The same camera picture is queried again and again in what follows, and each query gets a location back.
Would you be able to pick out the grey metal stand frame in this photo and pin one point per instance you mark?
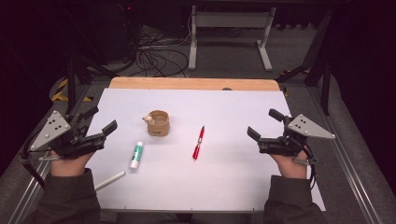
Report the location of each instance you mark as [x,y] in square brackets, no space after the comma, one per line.
[230,20]

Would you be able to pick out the red pen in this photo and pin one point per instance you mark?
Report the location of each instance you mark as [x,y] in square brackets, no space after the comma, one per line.
[198,143]

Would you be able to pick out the yellow black hazard tape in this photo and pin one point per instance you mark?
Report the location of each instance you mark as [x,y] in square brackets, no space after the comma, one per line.
[60,93]

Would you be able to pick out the wooden pen holder cup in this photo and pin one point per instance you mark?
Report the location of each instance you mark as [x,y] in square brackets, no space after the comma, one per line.
[158,124]

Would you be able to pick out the black metal stand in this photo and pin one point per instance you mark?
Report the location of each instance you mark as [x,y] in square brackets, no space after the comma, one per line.
[325,87]

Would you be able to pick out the aluminium floor rail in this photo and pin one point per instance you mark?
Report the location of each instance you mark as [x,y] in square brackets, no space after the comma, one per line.
[351,174]
[31,193]

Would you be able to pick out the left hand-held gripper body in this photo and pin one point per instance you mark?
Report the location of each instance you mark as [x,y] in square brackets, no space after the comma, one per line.
[49,129]

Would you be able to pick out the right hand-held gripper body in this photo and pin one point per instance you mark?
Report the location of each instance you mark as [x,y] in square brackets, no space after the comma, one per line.
[308,127]

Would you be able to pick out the black tripod stand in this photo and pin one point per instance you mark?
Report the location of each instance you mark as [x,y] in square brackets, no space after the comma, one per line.
[71,81]

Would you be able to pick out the white pen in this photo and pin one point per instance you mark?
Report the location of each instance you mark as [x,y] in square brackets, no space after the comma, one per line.
[109,180]

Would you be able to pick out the white table sheet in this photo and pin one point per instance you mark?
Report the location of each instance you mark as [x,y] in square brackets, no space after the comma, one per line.
[218,174]

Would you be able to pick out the person's right hand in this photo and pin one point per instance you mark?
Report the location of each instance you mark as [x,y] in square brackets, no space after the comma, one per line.
[292,168]

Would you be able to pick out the black equipment case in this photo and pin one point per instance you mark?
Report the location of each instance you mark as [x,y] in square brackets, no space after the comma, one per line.
[120,34]

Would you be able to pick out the dark round table grommet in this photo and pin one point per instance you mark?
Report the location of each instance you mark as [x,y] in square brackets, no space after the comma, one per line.
[227,89]

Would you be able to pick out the person's left hand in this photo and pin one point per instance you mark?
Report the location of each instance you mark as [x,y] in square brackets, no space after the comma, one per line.
[70,166]

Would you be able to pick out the green white glue stick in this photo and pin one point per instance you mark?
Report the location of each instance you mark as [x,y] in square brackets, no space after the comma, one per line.
[137,155]

